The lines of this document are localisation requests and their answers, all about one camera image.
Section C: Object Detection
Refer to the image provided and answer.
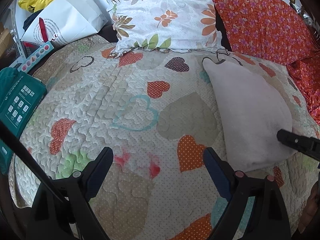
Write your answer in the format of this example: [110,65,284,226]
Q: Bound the heart-patterned quilted bedspread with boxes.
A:
[20,35,319,239]

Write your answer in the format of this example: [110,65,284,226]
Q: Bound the light blue patterned box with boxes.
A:
[9,41,54,73]

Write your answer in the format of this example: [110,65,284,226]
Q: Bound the white floral pillow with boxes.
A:
[106,0,220,56]

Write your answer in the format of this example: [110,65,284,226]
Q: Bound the teal cardboard box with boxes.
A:
[0,67,48,176]

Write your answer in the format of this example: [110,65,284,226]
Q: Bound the pale pink garment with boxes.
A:
[202,57,295,172]

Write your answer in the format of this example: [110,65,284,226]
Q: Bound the red floral blanket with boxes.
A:
[287,51,320,125]

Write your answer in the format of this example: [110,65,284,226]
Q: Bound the black cable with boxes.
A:
[0,121,71,205]

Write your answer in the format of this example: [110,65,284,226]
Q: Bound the person's right hand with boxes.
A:
[298,182,319,233]

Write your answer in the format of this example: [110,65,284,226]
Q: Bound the white metal shelf rack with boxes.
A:
[3,5,30,62]

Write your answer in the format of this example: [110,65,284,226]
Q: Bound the red floral pillow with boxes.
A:
[213,0,319,65]

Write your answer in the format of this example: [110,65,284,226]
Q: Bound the white paper bag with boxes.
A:
[21,0,107,47]

